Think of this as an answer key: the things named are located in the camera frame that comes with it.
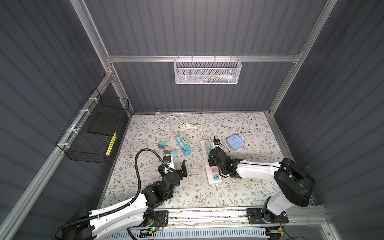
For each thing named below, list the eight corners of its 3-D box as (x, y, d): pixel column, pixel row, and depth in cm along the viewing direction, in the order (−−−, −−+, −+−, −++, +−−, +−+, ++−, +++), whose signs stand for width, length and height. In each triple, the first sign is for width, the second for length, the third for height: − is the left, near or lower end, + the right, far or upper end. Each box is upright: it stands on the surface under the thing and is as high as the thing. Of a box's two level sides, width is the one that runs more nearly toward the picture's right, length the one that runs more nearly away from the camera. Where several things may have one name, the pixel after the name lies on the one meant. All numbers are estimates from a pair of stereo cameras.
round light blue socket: (228, 149, 101) (229, 147, 99) (226, 137, 108) (226, 134, 106) (244, 149, 101) (245, 147, 99) (241, 137, 108) (242, 134, 106)
